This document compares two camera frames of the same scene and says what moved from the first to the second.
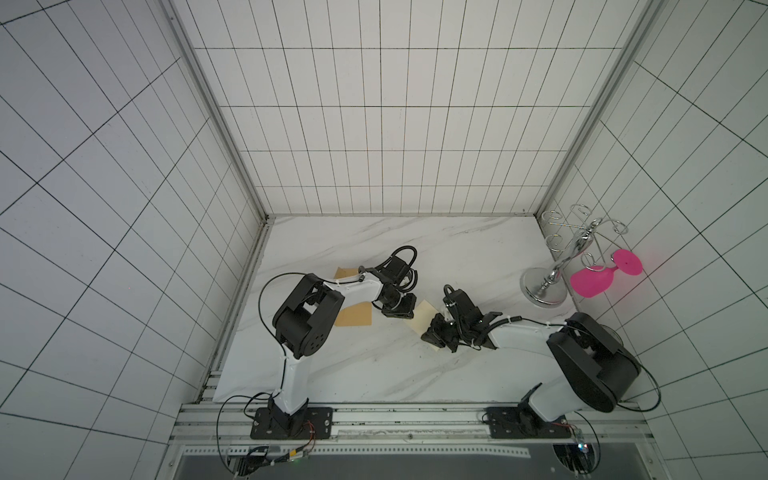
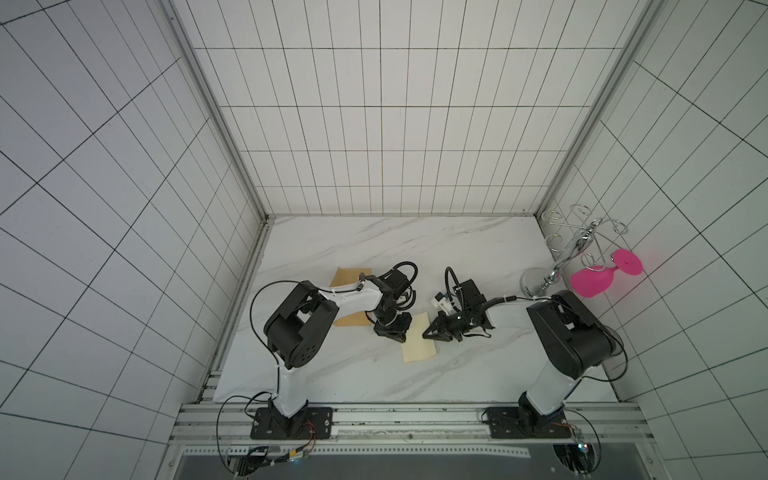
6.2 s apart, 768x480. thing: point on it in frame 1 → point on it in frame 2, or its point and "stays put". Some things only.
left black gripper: [405, 312] → [397, 333]
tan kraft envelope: [359, 314] stays put
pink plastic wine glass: [596, 281] stays put
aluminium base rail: [414, 424] stays put
